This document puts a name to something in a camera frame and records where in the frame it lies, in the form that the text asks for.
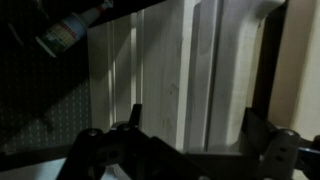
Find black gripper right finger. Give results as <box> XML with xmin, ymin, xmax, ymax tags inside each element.
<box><xmin>241</xmin><ymin>106</ymin><xmax>278</xmax><ymax>155</ymax></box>

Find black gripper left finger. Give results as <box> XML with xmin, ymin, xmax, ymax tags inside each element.
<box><xmin>127</xmin><ymin>103</ymin><xmax>144</xmax><ymax>130</ymax></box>

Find wooden drawer with recessed handle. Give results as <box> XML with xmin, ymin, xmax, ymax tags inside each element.
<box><xmin>181</xmin><ymin>0</ymin><xmax>288</xmax><ymax>155</ymax></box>

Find plain wooden drawer front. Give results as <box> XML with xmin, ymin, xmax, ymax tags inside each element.
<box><xmin>137</xmin><ymin>0</ymin><xmax>188</xmax><ymax>151</ymax></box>
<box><xmin>87</xmin><ymin>12</ymin><xmax>140</xmax><ymax>132</ymax></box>

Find light wooden drawer cabinet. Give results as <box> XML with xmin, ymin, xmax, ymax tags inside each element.
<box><xmin>87</xmin><ymin>0</ymin><xmax>320</xmax><ymax>155</ymax></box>

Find black perforated table board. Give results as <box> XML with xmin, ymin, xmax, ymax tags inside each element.
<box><xmin>0</xmin><ymin>0</ymin><xmax>94</xmax><ymax>158</ymax></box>

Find white bottle with red nozzle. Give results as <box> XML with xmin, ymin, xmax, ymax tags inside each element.
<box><xmin>35</xmin><ymin>0</ymin><xmax>115</xmax><ymax>59</ymax></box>

